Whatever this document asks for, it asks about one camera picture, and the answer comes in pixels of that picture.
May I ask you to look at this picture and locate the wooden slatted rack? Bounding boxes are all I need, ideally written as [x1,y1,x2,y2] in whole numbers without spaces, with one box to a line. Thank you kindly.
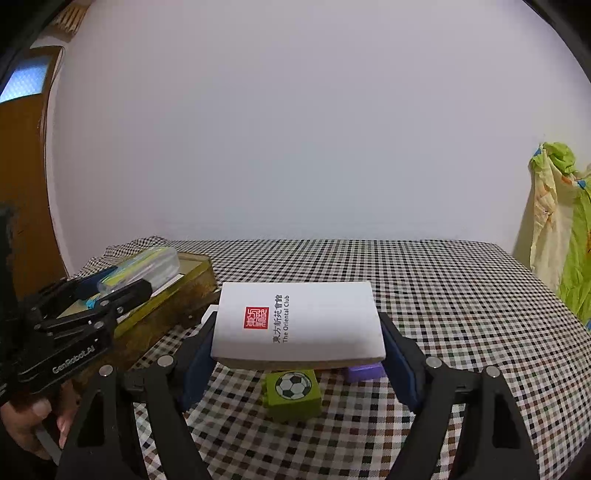
[52,6,89,37]

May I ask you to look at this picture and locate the green block with ball print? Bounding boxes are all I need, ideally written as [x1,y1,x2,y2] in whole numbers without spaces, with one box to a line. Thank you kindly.
[262,369,322,422]

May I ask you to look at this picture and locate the green and yellow cloth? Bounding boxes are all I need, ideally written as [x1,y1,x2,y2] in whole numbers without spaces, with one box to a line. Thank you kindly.
[513,142,591,330]

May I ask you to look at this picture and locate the brown wooden door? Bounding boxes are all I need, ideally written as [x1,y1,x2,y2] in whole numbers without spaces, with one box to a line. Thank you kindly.
[0,46,71,296]

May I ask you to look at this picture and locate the white paper sheet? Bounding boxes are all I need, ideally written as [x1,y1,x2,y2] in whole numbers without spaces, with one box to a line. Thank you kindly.
[150,273,186,296]

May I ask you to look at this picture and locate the white box with red stamp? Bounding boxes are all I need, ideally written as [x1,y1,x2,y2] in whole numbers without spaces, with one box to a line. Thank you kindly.
[211,280,387,371]

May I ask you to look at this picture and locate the person's left hand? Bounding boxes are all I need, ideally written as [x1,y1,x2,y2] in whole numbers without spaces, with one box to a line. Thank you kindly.
[0,383,78,462]

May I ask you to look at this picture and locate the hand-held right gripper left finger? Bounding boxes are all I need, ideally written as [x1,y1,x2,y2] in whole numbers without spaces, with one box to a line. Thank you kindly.
[55,315,218,480]

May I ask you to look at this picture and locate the checkered tablecloth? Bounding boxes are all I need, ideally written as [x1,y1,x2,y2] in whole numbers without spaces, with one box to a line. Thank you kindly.
[69,236,591,480]

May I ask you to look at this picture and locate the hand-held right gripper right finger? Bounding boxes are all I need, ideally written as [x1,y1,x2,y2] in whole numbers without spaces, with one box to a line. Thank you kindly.
[379,313,541,480]

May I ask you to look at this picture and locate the purple block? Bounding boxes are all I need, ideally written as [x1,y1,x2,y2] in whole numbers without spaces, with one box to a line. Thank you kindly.
[344,362,386,383]

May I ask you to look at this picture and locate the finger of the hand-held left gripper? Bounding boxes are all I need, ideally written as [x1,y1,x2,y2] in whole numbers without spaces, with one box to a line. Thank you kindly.
[25,267,118,324]
[34,279,153,334]

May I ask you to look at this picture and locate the clear plastic case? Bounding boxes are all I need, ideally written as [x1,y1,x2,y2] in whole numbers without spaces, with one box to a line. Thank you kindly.
[97,247,181,296]

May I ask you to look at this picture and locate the gold metal tin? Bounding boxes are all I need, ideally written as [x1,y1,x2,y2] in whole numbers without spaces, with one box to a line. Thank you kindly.
[69,251,219,374]

